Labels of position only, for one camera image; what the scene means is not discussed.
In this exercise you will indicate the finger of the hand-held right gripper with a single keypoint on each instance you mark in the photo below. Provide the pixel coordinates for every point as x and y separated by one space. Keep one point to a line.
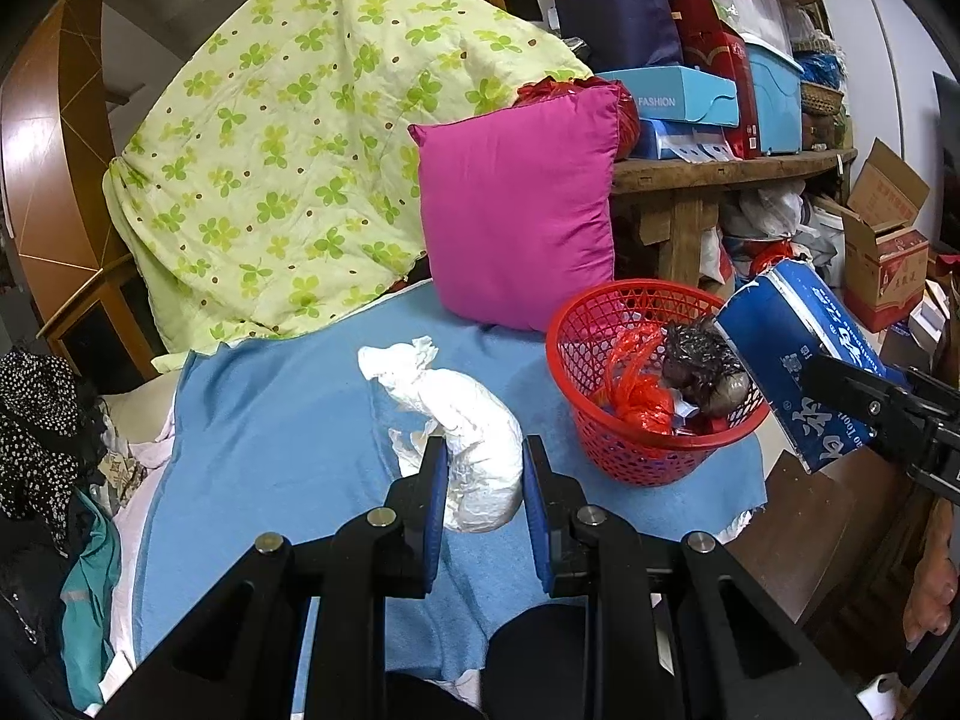
855 390

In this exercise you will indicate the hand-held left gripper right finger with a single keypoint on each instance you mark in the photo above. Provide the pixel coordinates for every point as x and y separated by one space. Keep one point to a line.
538 510

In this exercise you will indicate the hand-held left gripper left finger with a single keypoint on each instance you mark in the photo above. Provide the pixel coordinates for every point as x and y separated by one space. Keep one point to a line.
435 510

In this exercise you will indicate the blue printed plastic package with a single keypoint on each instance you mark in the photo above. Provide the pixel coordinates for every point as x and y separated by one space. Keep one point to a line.
795 345

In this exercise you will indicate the red plastic mesh basket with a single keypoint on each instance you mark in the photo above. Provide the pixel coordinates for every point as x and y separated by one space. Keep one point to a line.
637 457

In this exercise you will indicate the dark foil wrapper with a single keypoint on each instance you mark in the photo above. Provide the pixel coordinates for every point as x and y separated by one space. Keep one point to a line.
697 367

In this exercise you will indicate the open cardboard box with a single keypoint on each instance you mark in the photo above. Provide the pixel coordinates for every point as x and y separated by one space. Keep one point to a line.
885 270

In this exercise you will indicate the person's leg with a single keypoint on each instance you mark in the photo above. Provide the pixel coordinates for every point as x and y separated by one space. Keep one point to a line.
540 652

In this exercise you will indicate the blue blanket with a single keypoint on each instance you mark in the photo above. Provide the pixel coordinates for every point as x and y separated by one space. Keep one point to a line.
300 427

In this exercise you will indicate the grey white plastic bag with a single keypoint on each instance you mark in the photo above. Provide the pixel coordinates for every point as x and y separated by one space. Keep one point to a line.
765 214

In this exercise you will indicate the old wooden table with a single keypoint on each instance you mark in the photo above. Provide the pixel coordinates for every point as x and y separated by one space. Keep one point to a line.
675 180

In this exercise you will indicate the wicker basket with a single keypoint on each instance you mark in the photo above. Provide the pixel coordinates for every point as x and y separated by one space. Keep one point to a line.
821 99

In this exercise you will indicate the blue plastic storage bin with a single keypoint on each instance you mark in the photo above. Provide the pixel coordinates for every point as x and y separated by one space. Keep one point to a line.
772 105

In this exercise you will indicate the pale blue printed packet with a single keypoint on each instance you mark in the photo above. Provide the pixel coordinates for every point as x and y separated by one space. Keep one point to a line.
686 141

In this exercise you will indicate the white bed sheet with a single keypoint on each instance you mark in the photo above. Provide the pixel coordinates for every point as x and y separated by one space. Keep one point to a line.
131 532

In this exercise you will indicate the pink pillow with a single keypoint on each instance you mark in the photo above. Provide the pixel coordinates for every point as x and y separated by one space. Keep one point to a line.
517 202

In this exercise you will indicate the cream pillow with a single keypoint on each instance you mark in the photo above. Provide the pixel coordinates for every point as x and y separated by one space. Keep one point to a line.
139 405

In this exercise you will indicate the red frilly plastic bag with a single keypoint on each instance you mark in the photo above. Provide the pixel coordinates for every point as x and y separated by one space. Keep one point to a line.
626 127

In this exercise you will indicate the light blue cardboard box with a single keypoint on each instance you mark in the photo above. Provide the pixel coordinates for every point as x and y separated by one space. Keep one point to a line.
675 90

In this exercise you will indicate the teal jacket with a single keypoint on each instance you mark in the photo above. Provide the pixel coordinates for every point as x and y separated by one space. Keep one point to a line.
90 600

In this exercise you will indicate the red gift box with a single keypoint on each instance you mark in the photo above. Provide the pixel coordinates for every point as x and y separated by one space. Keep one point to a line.
705 30

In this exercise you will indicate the green clover print quilt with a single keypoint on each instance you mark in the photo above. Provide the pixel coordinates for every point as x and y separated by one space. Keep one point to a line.
300 127

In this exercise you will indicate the black white spotted garment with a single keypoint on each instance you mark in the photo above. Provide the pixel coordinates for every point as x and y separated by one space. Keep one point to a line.
37 420

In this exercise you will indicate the black jacket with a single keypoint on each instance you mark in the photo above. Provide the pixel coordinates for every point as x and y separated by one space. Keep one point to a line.
30 600

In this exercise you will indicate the wooden headboard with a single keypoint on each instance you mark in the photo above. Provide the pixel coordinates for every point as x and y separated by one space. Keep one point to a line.
45 165

